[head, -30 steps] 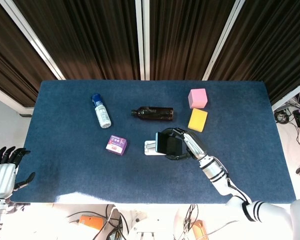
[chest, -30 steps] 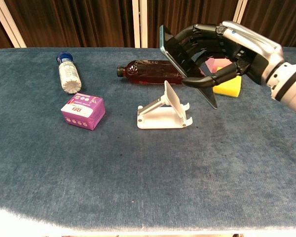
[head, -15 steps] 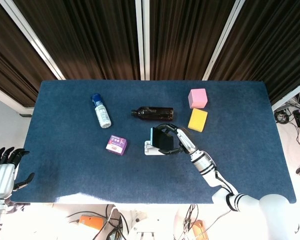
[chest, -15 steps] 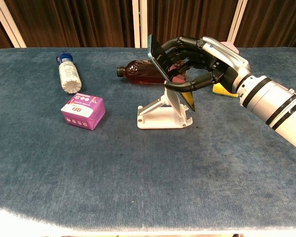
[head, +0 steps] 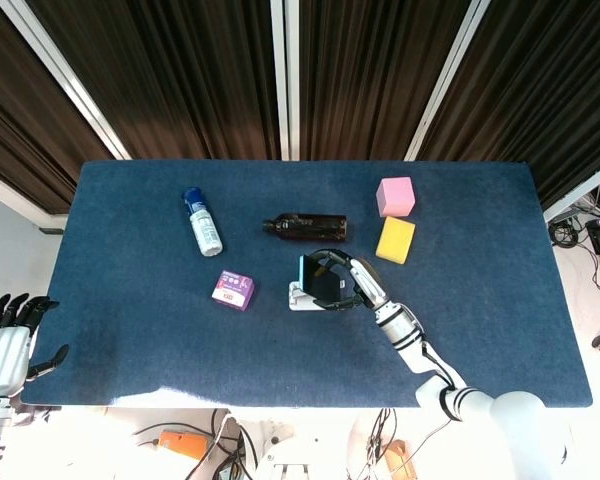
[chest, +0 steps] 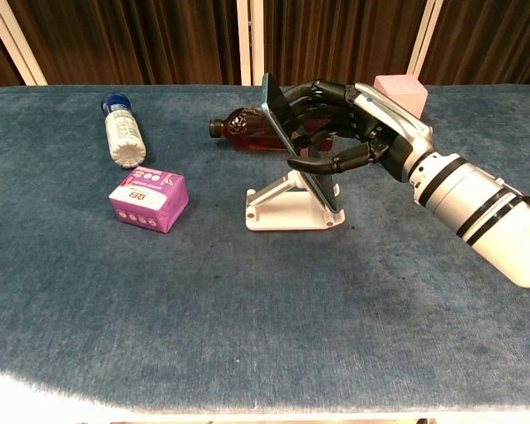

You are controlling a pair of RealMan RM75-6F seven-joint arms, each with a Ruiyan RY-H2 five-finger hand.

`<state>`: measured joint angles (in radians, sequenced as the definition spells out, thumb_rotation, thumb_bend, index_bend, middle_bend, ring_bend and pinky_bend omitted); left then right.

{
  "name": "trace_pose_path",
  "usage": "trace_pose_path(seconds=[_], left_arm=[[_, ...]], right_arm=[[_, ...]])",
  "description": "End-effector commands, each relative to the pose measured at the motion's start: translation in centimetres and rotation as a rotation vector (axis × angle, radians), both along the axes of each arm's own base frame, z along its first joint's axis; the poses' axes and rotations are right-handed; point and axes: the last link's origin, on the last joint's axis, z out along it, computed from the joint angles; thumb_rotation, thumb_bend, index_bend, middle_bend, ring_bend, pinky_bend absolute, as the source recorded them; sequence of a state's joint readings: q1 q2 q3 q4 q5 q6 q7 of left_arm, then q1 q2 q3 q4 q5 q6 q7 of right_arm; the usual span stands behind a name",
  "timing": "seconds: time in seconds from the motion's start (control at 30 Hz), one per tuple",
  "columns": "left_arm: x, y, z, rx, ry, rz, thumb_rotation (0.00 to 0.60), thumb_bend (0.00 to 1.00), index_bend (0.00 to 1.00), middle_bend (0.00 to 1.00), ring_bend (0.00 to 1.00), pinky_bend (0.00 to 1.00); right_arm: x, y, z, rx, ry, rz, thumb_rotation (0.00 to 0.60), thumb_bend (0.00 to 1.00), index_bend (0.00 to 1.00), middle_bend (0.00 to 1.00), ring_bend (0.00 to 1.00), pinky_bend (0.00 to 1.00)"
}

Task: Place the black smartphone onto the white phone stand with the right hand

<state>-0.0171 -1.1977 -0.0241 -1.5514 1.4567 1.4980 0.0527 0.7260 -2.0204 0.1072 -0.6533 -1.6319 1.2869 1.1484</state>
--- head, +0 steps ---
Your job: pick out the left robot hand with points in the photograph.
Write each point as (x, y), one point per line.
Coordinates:
(2, 345)

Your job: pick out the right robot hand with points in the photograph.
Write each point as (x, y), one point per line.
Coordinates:
(357, 282)

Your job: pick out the black smartphone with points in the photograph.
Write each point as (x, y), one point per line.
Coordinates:
(322, 280)

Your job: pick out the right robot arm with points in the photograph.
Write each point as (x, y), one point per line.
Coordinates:
(460, 395)

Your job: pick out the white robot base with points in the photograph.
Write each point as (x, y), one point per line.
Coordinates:
(292, 457)

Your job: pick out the white phone stand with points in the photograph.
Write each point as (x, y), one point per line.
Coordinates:
(302, 297)

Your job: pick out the yellow sponge block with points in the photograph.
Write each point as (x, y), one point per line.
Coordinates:
(395, 240)

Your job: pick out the dark brown bottle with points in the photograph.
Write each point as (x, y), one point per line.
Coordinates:
(307, 228)

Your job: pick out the pink cube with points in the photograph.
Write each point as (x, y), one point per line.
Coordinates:
(396, 196)

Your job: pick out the purple small box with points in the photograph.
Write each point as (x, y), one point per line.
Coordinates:
(234, 290)

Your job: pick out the white bottle blue cap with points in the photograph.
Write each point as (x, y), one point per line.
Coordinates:
(202, 222)

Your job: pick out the blue table mat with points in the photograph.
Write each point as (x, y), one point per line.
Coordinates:
(180, 325)

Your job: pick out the wooden block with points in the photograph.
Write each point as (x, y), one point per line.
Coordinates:
(399, 460)

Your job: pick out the orange device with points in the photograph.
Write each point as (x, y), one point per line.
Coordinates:
(183, 444)

